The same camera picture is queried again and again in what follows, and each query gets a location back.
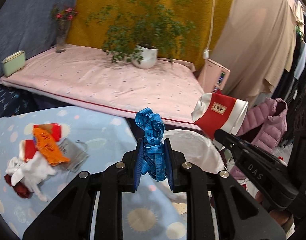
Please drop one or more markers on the orange snack packet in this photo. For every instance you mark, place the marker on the orange snack packet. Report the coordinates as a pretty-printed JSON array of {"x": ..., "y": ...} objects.
[{"x": 48, "y": 147}]

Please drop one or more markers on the pink puffer jacket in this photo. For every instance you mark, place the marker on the pink puffer jacket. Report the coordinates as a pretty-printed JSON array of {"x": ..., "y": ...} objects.
[{"x": 262, "y": 125}]

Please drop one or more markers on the row of hanging clothes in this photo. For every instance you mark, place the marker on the row of hanging clothes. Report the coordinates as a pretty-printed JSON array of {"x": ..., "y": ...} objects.
[{"x": 300, "y": 42}]

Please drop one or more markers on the pale green box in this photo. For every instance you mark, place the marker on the pale green box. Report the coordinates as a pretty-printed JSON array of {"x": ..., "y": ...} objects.
[{"x": 13, "y": 63}]

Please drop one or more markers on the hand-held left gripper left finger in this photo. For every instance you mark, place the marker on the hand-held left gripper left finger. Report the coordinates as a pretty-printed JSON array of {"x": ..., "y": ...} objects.
[{"x": 139, "y": 165}]

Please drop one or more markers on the beige hanging cloth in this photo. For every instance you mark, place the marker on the beige hanging cloth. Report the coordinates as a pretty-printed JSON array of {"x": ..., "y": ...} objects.
[{"x": 255, "y": 30}]

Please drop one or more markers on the glass vase with pink flowers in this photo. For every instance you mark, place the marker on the glass vase with pink flowers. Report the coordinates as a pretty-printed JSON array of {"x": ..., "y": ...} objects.
[{"x": 60, "y": 40}]

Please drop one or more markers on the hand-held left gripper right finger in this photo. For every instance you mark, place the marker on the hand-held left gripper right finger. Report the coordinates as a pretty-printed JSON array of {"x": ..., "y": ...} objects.
[{"x": 168, "y": 166}]

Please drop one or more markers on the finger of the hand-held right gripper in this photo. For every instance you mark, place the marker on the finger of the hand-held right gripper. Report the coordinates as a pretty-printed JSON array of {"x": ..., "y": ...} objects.
[{"x": 228, "y": 141}]

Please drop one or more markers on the pink blanket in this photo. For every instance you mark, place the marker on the pink blanket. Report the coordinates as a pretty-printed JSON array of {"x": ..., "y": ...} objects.
[{"x": 105, "y": 85}]

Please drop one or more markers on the blue hanging cloth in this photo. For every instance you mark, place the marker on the blue hanging cloth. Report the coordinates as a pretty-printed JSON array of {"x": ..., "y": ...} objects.
[{"x": 23, "y": 17}]

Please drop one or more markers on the light blue dotted cloth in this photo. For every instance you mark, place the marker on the light blue dotted cloth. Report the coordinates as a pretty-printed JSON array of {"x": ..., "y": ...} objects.
[{"x": 100, "y": 130}]

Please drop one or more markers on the small red packet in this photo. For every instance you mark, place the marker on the small red packet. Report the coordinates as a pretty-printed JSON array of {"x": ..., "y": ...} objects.
[{"x": 30, "y": 151}]

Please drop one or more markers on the dark blue printed cloth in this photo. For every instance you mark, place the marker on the dark blue printed cloth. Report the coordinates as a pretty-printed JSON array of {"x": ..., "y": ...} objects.
[{"x": 8, "y": 100}]

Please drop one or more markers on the potted green plant white pot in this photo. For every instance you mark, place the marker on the potted green plant white pot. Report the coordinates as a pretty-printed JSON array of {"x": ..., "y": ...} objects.
[{"x": 145, "y": 57}]

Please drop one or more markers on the person's right hand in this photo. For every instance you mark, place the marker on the person's right hand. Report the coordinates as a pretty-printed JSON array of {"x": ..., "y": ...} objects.
[{"x": 280, "y": 221}]

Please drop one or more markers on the mustard yellow hanging cloth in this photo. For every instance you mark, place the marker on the mustard yellow hanging cloth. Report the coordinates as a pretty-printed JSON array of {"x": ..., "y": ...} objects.
[{"x": 98, "y": 0}]

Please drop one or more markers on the blue measuring tape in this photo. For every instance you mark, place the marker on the blue measuring tape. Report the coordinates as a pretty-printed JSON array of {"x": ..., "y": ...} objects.
[{"x": 150, "y": 130}]

